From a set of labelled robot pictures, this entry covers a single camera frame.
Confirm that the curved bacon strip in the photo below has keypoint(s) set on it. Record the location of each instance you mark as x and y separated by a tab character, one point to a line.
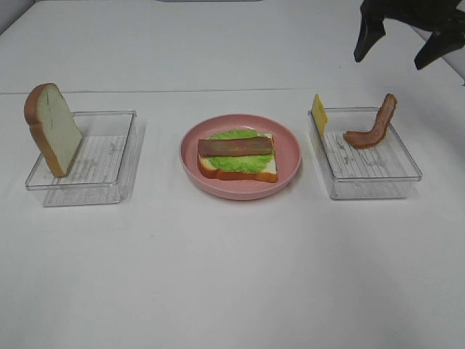
364	140

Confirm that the clear plastic bread tray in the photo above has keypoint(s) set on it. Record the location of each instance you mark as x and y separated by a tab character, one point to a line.
105	165

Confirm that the yellow cheese slice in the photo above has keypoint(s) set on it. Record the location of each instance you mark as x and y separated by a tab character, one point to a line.
319	114

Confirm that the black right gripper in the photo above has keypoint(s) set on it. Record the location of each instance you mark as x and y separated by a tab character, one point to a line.
439	22

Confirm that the bread slice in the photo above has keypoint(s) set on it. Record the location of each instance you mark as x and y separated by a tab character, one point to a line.
52	127
211	173

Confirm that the clear plastic ingredients tray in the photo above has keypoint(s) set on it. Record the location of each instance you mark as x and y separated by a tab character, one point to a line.
384	171

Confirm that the green lettuce leaf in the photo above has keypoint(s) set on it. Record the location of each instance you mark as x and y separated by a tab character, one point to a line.
247	164

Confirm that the pink round plate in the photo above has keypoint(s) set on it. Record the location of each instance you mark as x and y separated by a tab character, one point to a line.
288	156

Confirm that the upright bread slice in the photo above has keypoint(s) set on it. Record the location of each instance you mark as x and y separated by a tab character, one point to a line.
52	127

